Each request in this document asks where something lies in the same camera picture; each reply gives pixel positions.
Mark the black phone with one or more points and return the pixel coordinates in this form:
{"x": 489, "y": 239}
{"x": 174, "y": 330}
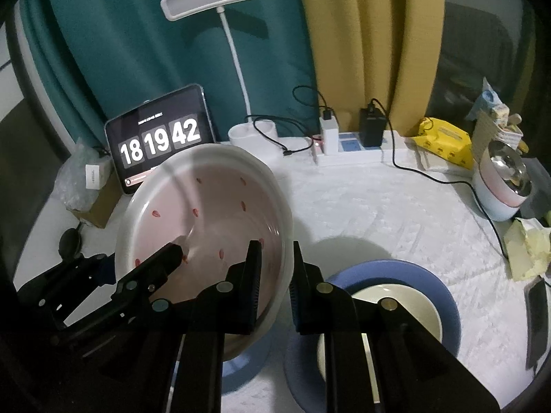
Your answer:
{"x": 536, "y": 322}

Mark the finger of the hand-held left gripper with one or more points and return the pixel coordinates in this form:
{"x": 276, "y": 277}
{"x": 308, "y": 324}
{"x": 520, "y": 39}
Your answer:
{"x": 106, "y": 273}
{"x": 150, "y": 269}

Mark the white power strip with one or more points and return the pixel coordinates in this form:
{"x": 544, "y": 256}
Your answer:
{"x": 348, "y": 148}

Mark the teal curtain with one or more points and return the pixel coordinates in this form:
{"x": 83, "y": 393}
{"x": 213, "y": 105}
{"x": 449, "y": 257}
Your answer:
{"x": 107, "y": 51}

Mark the large blue plate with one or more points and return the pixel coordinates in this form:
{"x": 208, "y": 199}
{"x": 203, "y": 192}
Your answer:
{"x": 301, "y": 378}

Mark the black charger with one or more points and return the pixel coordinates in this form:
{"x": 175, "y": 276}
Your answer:
{"x": 373, "y": 129}

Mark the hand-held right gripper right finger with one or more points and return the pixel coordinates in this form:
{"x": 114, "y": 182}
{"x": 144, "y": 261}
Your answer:
{"x": 296, "y": 305}

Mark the tablet with clock display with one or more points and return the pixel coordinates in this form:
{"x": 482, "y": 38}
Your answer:
{"x": 159, "y": 137}

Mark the pale yellow paper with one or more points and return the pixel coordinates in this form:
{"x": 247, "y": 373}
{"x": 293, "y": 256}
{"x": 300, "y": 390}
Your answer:
{"x": 529, "y": 249}

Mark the cardboard box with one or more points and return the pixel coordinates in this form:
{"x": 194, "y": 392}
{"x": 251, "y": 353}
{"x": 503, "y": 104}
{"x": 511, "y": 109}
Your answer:
{"x": 101, "y": 211}

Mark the small white adapter box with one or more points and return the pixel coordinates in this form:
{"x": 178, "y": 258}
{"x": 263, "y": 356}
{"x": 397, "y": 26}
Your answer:
{"x": 98, "y": 175}

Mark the white bowl with pink inside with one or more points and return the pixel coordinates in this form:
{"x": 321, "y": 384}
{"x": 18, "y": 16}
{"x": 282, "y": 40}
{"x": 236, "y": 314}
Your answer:
{"x": 206, "y": 206}

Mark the black rubber bulb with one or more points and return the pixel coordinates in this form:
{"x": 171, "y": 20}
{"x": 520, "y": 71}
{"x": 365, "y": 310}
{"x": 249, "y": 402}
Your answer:
{"x": 71, "y": 241}

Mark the yellow curtain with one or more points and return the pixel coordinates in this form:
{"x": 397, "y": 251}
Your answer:
{"x": 357, "y": 30}

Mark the white charger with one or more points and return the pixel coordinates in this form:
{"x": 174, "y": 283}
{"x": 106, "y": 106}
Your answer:
{"x": 330, "y": 133}

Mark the cream bowl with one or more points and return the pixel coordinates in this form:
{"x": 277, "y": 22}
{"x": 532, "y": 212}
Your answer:
{"x": 424, "y": 314}

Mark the grey cloth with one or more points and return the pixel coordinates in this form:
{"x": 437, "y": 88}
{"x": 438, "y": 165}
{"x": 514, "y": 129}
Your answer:
{"x": 538, "y": 189}

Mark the clear plastic bag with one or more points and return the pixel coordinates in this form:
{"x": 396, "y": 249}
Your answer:
{"x": 73, "y": 180}

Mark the small pink bowl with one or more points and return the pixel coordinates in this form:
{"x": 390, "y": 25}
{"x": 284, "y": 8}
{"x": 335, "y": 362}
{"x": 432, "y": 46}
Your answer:
{"x": 495, "y": 189}

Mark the metal bowl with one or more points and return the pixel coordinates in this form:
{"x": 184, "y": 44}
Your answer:
{"x": 508, "y": 167}

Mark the deep blue plate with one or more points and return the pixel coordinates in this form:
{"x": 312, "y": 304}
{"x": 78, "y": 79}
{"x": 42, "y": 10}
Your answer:
{"x": 245, "y": 359}

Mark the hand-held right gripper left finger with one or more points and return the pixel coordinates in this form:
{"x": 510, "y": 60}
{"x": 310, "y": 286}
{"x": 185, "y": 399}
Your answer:
{"x": 254, "y": 284}

